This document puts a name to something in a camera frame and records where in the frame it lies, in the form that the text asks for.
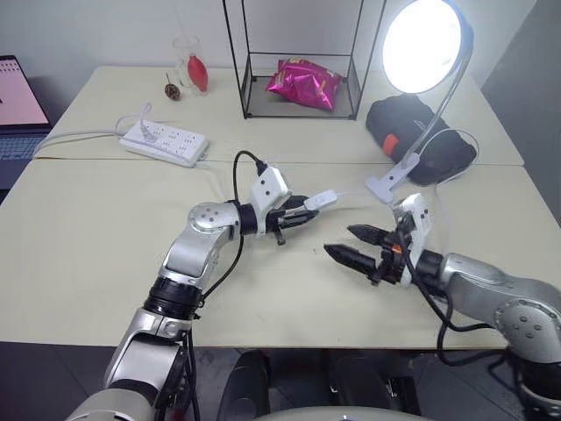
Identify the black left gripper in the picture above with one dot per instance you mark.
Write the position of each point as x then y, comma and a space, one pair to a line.
280, 221

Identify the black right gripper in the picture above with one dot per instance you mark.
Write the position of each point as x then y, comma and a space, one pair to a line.
392, 265

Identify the white USB plug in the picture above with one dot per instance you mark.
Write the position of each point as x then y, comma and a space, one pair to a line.
322, 199

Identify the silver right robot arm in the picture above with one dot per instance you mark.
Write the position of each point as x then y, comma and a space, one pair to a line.
482, 285

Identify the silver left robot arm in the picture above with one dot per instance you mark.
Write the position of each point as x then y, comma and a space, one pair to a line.
197, 254

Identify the round clip-on desk lamp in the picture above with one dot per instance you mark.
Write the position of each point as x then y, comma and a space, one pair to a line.
421, 44

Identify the pink snack bag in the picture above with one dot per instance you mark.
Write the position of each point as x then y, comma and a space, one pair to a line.
307, 85

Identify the black bag with orange patch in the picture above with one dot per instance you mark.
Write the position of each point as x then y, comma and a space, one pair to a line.
394, 118

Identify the white power strip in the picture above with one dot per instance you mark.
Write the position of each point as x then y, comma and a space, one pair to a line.
175, 144

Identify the silver robot torso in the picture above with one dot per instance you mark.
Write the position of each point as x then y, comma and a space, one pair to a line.
342, 416

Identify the small brown pine cone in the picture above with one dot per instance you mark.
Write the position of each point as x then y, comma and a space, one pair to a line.
172, 90

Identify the clear glass cup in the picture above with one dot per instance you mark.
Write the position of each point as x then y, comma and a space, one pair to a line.
182, 66

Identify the open laptop computer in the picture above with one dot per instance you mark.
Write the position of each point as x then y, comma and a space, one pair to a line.
17, 114

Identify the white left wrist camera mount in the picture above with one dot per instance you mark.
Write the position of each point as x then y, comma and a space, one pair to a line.
268, 186

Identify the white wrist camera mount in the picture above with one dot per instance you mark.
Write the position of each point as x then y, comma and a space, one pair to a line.
268, 186
420, 228

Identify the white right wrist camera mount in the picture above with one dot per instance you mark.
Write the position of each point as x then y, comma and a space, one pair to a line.
420, 228

